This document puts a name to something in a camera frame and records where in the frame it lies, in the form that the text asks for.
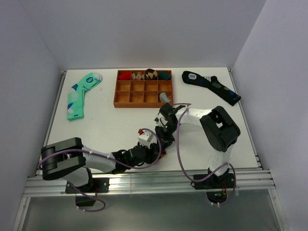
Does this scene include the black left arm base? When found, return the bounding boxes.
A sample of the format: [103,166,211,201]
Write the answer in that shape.
[65,178,109,209]

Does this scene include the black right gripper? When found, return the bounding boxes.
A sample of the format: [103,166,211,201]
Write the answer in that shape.
[155,122,180,153]

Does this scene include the rolled dark teal sock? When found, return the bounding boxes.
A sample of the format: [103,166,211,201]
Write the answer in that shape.
[158,71,171,81]

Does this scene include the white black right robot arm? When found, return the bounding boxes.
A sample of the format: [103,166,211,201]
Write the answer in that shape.
[154,103,241,188]

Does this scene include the rolled grey sock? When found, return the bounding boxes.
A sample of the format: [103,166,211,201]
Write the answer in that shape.
[159,92,171,103]

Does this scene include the red yellow argyle sock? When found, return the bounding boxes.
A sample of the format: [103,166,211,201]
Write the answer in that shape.
[160,144,169,158]

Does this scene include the rolled red sock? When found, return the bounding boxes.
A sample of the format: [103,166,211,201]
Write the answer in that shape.
[118,72,131,80]

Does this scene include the mint green sock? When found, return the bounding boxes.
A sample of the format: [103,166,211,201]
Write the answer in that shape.
[66,72,103,121]

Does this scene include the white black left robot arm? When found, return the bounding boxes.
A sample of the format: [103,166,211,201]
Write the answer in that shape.
[38,137,166,192]

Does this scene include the rolled beige argyle sock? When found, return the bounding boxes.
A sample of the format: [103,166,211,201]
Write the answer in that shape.
[131,72,144,80]

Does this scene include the brown wooden compartment tray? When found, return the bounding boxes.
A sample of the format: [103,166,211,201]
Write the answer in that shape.
[114,69,174,108]

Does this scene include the aluminium front rail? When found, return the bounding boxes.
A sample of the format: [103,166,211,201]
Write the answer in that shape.
[23,168,276,197]

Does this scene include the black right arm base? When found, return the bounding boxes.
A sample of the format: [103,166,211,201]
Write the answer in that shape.
[190,172,236,205]

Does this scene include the black blue sock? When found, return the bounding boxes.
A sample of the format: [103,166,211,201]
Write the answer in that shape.
[182,71,241,106]

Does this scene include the rolled black argyle sock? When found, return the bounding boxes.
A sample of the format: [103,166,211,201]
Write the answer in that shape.
[144,69,157,80]

